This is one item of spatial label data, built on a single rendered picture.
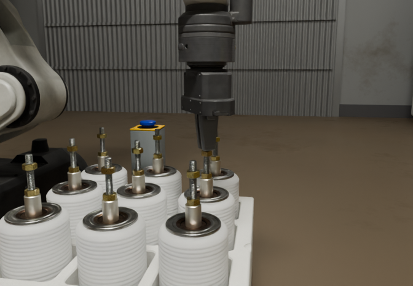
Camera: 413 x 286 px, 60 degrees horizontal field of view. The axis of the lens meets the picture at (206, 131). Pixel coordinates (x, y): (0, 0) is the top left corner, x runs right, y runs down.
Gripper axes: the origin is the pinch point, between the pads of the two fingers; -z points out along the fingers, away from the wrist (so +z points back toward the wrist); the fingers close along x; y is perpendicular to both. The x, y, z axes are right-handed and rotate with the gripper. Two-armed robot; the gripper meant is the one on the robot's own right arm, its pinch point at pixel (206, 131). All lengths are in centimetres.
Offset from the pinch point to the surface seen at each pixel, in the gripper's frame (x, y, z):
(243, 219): -2.8, 9.0, -17.9
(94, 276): 7.2, -19.2, -16.8
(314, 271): -6.4, 30.1, -35.9
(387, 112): -184, 269, -30
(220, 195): 2.2, 1.6, -10.5
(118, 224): 6.3, -15.6, -10.6
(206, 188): 1.0, -0.5, -9.4
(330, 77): -212, 223, 2
